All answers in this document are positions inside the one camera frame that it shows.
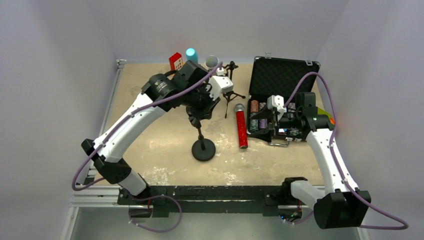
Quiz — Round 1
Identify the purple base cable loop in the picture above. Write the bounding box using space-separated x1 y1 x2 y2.
128 195 183 234

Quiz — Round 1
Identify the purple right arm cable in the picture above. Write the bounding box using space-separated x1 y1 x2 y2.
284 71 409 231

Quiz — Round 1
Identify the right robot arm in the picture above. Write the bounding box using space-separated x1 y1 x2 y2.
248 92 371 229

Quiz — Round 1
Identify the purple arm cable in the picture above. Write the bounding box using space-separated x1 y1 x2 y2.
71 61 223 192
284 71 409 231

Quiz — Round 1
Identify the red glitter microphone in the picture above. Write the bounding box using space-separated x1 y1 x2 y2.
234 103 248 149

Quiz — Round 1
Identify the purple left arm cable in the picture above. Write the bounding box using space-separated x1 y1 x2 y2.
71 61 223 192

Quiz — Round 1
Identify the rhinestone silver microphone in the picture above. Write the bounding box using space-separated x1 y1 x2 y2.
204 55 220 71

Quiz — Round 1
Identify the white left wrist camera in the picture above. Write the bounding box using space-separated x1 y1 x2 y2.
208 67 234 101

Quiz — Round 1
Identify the black poker chip case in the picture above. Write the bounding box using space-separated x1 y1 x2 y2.
246 56 321 147

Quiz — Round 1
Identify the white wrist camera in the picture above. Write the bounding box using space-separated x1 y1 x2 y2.
266 95 287 122
208 67 234 101

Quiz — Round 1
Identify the blue toy microphone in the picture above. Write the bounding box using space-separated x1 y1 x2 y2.
185 47 199 63

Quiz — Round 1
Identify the black tripod shock mount stand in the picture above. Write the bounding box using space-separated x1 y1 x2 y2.
218 60 247 119

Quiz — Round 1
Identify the red toy block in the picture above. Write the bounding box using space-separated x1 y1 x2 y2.
168 52 184 71

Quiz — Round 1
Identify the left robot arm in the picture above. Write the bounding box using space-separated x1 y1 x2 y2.
81 60 223 196

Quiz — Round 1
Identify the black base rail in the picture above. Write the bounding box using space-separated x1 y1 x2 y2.
116 175 316 219

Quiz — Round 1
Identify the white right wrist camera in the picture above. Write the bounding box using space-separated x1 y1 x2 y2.
266 95 287 122

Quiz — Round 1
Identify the green orange toy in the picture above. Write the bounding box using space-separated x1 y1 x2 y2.
317 107 336 127

